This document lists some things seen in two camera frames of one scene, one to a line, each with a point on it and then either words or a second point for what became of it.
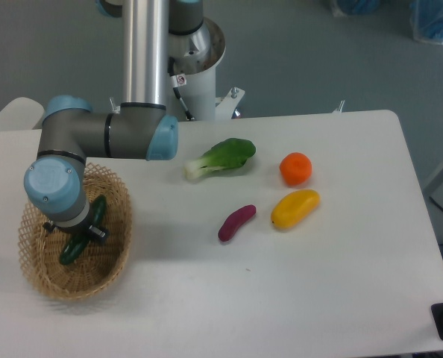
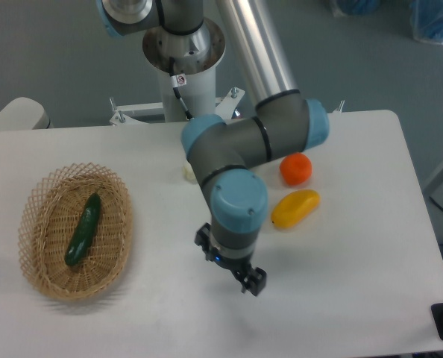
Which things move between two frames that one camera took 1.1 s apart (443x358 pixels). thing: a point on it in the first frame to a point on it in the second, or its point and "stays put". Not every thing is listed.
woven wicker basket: (98, 262) stays put
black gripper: (81, 228) to (256, 280)
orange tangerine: (296, 168) stays put
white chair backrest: (21, 113) stays put
